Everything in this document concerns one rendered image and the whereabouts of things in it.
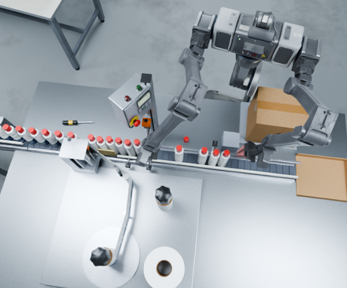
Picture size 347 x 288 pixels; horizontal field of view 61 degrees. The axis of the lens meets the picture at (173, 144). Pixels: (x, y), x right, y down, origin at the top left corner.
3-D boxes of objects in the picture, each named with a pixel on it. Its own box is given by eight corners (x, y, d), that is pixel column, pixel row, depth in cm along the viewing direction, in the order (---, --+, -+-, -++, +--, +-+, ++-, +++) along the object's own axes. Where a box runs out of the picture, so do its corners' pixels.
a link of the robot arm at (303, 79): (313, 74, 130) (301, 70, 130) (309, 92, 127) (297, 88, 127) (301, 84, 139) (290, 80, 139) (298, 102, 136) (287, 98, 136)
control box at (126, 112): (116, 116, 144) (107, 97, 127) (140, 94, 149) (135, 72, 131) (130, 129, 142) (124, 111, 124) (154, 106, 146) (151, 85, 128)
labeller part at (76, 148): (59, 157, 153) (57, 156, 152) (64, 137, 157) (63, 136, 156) (84, 160, 152) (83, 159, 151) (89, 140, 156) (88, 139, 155)
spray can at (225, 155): (216, 167, 177) (221, 156, 157) (217, 159, 178) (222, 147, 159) (225, 168, 176) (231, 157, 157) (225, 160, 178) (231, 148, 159)
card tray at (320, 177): (296, 196, 175) (299, 195, 171) (295, 155, 184) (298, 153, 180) (347, 202, 173) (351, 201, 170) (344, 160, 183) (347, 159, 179)
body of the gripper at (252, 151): (244, 159, 151) (257, 156, 145) (245, 140, 154) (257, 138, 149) (252, 162, 154) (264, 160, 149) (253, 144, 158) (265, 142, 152)
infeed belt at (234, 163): (30, 149, 186) (27, 147, 182) (34, 137, 189) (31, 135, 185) (293, 180, 177) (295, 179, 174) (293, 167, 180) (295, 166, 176)
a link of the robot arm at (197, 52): (205, 47, 137) (195, 42, 136) (199, 64, 134) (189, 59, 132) (197, 57, 146) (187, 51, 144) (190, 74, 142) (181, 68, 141)
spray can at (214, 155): (207, 166, 177) (211, 155, 158) (208, 158, 179) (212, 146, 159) (216, 167, 177) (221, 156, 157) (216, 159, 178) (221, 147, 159)
